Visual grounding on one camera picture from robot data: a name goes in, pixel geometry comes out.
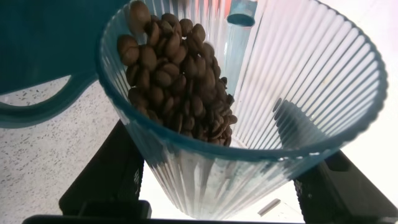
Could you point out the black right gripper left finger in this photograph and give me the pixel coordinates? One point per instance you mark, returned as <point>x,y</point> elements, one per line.
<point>112,174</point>

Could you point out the translucent ribbed blue-grey cup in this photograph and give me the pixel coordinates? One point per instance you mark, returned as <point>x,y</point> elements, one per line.
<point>311,62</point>

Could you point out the pile of coffee beans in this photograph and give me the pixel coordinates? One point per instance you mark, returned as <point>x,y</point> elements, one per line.
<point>177,81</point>

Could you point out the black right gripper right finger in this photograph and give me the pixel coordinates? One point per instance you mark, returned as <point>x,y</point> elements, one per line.
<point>342,193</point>

